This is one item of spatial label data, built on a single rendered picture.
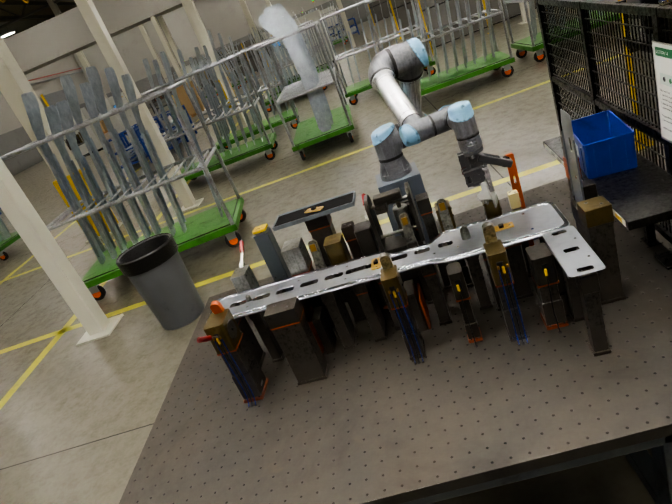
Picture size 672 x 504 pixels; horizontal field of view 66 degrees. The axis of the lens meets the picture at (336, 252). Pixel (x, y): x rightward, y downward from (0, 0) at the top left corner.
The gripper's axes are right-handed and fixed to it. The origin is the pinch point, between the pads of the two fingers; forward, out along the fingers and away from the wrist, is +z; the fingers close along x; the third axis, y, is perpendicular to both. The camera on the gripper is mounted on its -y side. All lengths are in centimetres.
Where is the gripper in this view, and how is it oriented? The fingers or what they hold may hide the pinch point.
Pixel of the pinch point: (494, 199)
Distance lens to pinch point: 186.6
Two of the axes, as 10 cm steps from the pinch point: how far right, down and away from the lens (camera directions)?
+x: -0.8, 4.6, -8.9
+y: -9.2, 3.1, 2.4
